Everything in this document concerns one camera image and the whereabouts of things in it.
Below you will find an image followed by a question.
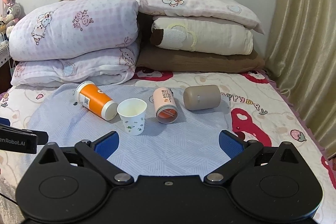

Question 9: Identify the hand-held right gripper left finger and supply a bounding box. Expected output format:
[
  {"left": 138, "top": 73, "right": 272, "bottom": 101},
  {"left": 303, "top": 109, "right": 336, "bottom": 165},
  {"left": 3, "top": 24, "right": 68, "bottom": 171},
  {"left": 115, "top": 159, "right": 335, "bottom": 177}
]
[{"left": 37, "top": 131, "right": 135, "bottom": 186}]

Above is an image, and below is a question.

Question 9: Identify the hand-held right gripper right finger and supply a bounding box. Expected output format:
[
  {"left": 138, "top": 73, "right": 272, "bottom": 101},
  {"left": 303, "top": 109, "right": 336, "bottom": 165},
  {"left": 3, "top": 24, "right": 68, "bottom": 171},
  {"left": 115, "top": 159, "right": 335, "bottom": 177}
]
[{"left": 203, "top": 130, "right": 301, "bottom": 185}]

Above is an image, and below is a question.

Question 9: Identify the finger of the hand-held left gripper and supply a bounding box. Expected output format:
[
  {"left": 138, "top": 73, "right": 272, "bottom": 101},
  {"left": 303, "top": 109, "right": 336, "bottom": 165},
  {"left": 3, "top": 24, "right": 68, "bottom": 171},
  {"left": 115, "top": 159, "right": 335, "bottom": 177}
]
[{"left": 36, "top": 130, "right": 49, "bottom": 146}]

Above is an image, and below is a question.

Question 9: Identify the orange and white cup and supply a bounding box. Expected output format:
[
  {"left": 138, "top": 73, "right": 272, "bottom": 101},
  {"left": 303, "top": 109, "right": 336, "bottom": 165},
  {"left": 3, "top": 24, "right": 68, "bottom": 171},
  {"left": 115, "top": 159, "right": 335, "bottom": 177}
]
[{"left": 75, "top": 81, "right": 118, "bottom": 120}]

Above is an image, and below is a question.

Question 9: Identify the taupe cup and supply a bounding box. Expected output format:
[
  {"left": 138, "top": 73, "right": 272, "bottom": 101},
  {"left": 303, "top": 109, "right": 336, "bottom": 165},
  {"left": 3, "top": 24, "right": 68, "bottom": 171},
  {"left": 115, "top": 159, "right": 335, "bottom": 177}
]
[{"left": 183, "top": 85, "right": 221, "bottom": 111}]

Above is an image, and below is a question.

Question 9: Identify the pink cup with orange inside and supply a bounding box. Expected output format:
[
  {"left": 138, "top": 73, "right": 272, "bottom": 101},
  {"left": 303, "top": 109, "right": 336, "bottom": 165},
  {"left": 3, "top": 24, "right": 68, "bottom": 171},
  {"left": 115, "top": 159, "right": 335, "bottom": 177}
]
[{"left": 153, "top": 87, "right": 178, "bottom": 124}]

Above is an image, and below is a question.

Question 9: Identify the white floral paper cup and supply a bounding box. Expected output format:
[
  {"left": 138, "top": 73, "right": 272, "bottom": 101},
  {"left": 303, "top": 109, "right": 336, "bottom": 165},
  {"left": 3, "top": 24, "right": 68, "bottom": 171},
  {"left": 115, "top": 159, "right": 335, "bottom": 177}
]
[{"left": 117, "top": 98, "right": 147, "bottom": 136}]

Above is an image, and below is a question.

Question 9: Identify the light blue quilted mat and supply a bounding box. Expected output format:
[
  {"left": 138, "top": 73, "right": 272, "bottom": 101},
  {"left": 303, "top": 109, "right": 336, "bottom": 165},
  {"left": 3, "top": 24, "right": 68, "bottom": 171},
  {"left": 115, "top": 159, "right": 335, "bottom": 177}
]
[{"left": 26, "top": 82, "right": 237, "bottom": 180}]

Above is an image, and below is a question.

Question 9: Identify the patterned bedside table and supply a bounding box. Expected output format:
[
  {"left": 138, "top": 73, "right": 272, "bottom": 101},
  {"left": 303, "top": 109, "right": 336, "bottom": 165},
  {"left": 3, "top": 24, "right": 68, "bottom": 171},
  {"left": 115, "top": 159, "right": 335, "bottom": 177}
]
[{"left": 0, "top": 40, "right": 12, "bottom": 67}]

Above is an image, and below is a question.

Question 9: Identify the brown pillow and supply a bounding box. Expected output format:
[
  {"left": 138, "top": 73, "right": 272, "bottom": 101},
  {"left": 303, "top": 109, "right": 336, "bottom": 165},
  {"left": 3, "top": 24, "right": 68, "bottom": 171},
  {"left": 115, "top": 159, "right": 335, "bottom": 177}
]
[{"left": 135, "top": 14, "right": 265, "bottom": 74}]

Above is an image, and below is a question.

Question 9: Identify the cream pillow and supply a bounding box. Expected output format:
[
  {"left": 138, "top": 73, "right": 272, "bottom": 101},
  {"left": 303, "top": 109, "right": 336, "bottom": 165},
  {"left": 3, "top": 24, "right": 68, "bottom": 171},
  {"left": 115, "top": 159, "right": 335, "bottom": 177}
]
[{"left": 150, "top": 16, "right": 254, "bottom": 55}]

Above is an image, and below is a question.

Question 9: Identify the pink checked folded quilt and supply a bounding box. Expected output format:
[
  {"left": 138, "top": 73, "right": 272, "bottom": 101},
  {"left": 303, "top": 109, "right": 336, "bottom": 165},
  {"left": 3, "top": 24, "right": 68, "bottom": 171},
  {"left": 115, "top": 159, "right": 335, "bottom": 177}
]
[{"left": 9, "top": 0, "right": 141, "bottom": 87}]

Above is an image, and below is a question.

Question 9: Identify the grey plush rabbit toy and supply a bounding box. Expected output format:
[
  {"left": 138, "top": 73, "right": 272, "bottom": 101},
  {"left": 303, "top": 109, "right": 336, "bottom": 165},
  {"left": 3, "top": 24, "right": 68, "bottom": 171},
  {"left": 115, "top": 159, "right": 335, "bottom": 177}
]
[{"left": 0, "top": 0, "right": 25, "bottom": 28}]

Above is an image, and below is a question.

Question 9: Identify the beige curtain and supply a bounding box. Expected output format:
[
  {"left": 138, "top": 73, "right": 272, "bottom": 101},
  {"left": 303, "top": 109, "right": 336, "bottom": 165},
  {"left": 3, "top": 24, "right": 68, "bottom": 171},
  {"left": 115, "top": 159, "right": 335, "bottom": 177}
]
[{"left": 264, "top": 0, "right": 336, "bottom": 159}]

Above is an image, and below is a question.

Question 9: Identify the pink checked pillow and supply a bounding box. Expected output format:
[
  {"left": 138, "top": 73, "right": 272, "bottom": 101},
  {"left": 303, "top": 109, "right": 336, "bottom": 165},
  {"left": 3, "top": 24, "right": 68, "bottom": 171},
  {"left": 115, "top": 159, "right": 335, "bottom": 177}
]
[{"left": 133, "top": 0, "right": 265, "bottom": 35}]

